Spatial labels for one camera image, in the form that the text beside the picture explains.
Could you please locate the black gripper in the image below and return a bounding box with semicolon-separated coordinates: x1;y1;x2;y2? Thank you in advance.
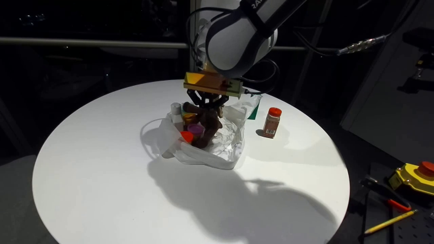
186;88;231;112

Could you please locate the brown plush teddy bear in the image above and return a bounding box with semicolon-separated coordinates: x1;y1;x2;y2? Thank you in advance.
182;102;224;149

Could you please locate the dough tub with yellow lid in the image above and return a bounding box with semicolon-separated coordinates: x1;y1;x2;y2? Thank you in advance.
182;112;199;125

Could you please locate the green carton box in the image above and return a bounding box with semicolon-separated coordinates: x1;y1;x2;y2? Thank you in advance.
247;93;265;122

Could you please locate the spice jar with red lid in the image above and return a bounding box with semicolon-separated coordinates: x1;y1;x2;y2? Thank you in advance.
262;106;284;140

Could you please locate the dough tub with purple lid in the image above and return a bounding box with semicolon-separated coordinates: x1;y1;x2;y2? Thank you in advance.
189;124;207;140

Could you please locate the white plastic bag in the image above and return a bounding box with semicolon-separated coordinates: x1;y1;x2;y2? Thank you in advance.
139;97;249;171

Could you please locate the grey horizontal window railing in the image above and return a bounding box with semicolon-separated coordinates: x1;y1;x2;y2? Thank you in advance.
0;37;318;52

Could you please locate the grey cabinet panel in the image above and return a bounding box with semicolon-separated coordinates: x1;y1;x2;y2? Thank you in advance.
341;11;434;166

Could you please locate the yellow emergency stop button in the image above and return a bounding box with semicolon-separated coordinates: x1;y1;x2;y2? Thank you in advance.
388;160;434;197

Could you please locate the yellow pencil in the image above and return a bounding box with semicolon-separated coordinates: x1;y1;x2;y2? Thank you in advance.
363;208;420;238

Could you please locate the yellow wrist camera box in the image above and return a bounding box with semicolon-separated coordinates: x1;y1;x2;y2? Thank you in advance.
182;71;246;99

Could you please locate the braided grey cable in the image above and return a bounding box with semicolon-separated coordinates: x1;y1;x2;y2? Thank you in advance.
294;32;391;59

